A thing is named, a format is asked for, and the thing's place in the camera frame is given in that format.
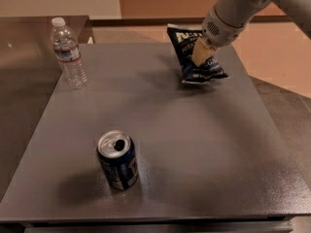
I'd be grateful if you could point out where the clear plastic water bottle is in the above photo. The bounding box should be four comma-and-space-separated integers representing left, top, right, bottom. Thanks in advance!
51, 17, 87, 89

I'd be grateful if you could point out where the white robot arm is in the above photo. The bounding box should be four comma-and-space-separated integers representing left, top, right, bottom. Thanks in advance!
191, 0, 311, 66

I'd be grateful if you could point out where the blue pepsi can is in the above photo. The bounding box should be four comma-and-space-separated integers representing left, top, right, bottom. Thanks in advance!
96, 130, 138, 190

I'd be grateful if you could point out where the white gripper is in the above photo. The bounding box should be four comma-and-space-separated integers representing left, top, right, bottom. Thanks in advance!
191, 6, 249, 67

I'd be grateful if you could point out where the blue chip bag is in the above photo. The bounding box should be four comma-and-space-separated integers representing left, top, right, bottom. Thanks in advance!
167, 24, 228, 83

